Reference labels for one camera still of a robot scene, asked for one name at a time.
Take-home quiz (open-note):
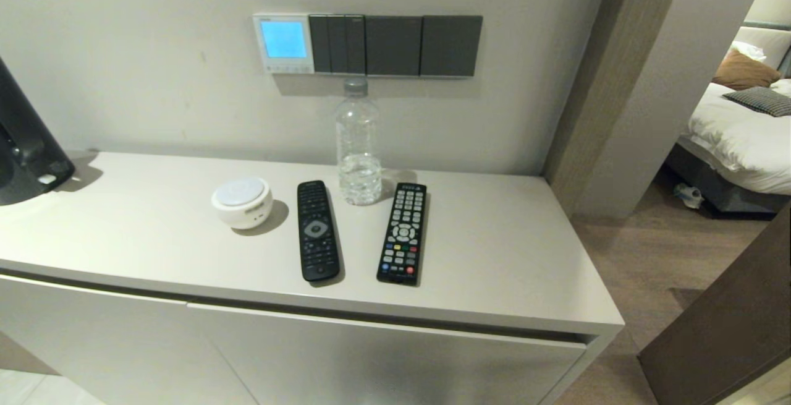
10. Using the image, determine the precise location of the white teal slipper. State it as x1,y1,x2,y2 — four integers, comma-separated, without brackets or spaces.
674,182,705,210

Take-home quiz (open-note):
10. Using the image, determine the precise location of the grey single switch panel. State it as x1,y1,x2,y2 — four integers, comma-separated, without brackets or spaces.
421,15,484,79
365,15,424,78

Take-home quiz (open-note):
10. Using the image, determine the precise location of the clear plastic water bottle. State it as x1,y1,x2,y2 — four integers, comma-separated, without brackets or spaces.
335,77,383,207

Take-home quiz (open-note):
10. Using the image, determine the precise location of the white wall thermostat panel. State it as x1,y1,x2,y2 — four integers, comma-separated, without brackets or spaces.
252,14,315,75

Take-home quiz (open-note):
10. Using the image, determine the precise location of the beige cabinet door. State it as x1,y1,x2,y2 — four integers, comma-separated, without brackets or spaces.
0,274,259,405
187,303,586,405

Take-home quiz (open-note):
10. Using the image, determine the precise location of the dark brown wooden door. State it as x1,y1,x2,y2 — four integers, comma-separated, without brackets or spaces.
638,204,791,405

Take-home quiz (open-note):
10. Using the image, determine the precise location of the dark grey bed base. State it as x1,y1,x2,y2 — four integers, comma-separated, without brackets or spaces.
664,142,791,217

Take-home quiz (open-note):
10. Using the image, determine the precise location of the black electric kettle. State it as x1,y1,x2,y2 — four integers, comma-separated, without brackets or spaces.
0,58,75,207

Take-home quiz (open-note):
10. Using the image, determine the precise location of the black remote with coloured buttons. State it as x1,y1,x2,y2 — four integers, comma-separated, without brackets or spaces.
376,182,428,286

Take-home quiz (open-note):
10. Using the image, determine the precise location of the grey triple rocker switch panel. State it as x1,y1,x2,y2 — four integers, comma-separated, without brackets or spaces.
308,15,366,76

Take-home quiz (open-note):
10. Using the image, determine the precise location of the light wood door panel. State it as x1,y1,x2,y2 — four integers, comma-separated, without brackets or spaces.
544,0,692,217

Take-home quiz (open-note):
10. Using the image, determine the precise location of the black remote with grey pad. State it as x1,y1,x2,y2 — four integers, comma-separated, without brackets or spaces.
297,180,341,283

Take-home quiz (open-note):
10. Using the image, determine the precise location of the beige cabinet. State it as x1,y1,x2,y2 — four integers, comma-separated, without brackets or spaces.
0,150,625,405

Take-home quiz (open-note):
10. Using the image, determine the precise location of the bed with white duvet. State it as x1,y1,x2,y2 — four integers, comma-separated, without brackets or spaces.
678,79,791,196

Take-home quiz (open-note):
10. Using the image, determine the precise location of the brown pillow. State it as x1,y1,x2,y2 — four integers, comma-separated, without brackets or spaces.
712,48,782,91

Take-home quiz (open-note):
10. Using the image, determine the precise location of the checkered grey pillow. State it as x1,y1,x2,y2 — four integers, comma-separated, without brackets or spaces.
723,87,791,117

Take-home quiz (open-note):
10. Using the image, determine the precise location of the grey headboard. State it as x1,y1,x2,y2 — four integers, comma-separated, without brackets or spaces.
743,20,791,78

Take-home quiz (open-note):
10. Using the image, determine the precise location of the white round smart speaker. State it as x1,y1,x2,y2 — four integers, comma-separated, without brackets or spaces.
211,177,274,231

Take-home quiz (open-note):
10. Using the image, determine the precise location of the white pillow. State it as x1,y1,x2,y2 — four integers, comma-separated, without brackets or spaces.
733,26,791,64

